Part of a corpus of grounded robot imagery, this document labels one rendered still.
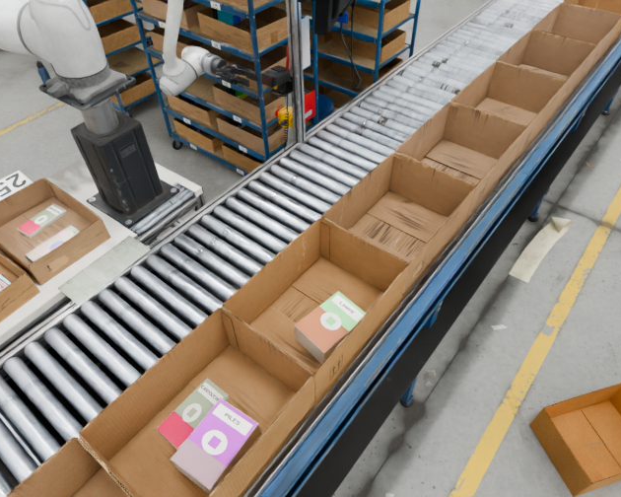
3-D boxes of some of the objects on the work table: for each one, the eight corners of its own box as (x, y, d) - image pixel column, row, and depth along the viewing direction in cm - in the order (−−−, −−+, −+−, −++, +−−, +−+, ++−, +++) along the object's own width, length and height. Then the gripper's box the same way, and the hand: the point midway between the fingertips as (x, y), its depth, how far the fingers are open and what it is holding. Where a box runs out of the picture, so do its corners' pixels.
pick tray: (54, 195, 186) (43, 176, 179) (111, 237, 170) (103, 217, 163) (-15, 237, 172) (-31, 217, 164) (40, 286, 155) (27, 266, 148)
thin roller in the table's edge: (193, 195, 187) (192, 192, 186) (139, 237, 173) (137, 233, 171) (190, 194, 188) (189, 190, 187) (135, 235, 173) (134, 231, 172)
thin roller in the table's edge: (189, 193, 188) (188, 189, 187) (134, 234, 174) (133, 230, 172) (185, 191, 189) (184, 187, 188) (131, 232, 174) (129, 228, 173)
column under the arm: (86, 202, 183) (49, 130, 159) (138, 169, 197) (112, 98, 173) (128, 229, 173) (97, 156, 148) (180, 191, 187) (159, 119, 162)
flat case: (26, 257, 163) (24, 254, 162) (73, 227, 173) (71, 224, 172) (47, 275, 158) (45, 272, 157) (95, 243, 168) (93, 240, 167)
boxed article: (19, 231, 173) (16, 228, 171) (55, 206, 182) (53, 203, 180) (31, 239, 170) (29, 236, 169) (67, 213, 179) (65, 210, 177)
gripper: (200, 65, 208) (238, 81, 198) (229, 51, 218) (266, 65, 208) (203, 81, 214) (240, 97, 204) (232, 66, 223) (267, 81, 213)
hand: (247, 79), depth 207 cm, fingers open, 5 cm apart
